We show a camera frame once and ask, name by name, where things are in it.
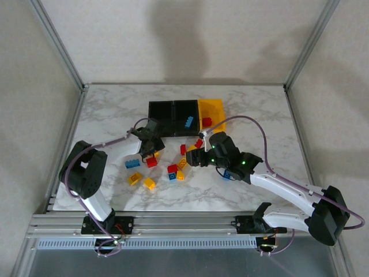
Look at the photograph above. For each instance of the orange-yellow printed lego brick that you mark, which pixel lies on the orange-yellow printed lego brick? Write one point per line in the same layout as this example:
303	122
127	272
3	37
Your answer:
182	163

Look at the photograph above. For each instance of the yellow printed lego brick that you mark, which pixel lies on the yellow printed lego brick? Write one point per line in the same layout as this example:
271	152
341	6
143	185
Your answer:
135	178

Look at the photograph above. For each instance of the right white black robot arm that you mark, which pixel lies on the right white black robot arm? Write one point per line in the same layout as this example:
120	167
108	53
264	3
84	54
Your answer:
288	189

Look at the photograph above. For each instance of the wide blue lego brick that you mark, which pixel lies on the wide blue lego brick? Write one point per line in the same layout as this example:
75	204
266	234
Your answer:
132	164

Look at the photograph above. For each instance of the long blue lego brick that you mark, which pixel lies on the long blue lego brick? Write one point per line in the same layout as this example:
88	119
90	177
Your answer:
189	121

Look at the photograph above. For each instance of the black plastic bin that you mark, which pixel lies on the black plastic bin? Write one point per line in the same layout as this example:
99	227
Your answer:
161	111
181	111

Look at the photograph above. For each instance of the yellow plastic bin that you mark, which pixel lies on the yellow plastic bin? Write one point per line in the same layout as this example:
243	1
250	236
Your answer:
212	108

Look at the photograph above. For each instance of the wide aluminium base rail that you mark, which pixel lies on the wide aluminium base rail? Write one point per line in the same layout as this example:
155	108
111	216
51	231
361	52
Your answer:
184	223

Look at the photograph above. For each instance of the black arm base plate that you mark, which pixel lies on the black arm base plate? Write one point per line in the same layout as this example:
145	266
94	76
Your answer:
127	223
240	223

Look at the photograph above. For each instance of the aluminium side rail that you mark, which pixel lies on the aluminium side rail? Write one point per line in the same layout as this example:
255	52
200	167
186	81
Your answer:
300	135
72	127

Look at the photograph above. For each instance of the aluminium frame post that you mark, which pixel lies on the aluminium frame post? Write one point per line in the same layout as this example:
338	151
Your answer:
59	43
312	43

